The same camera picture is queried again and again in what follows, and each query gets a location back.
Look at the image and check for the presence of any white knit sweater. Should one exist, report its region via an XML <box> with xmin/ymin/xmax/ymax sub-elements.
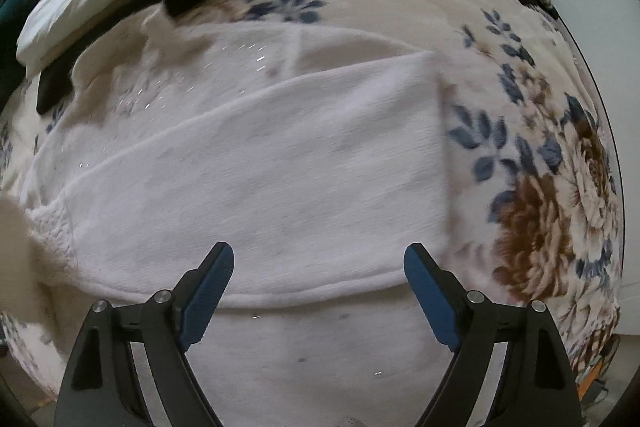
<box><xmin>21</xmin><ymin>9</ymin><xmax>486</xmax><ymax>426</ymax></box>

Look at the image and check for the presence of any floral bed quilt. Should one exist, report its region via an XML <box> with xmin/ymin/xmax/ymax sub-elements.
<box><xmin>1</xmin><ymin>0</ymin><xmax>622</xmax><ymax>395</ymax></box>

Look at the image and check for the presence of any white headboard panel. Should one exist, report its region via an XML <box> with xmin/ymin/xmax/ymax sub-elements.
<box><xmin>552</xmin><ymin>0</ymin><xmax>639</xmax><ymax>335</ymax></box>

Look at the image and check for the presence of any black folded garment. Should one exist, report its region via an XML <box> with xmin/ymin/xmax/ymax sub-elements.
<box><xmin>36</xmin><ymin>0</ymin><xmax>205</xmax><ymax>116</ymax></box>

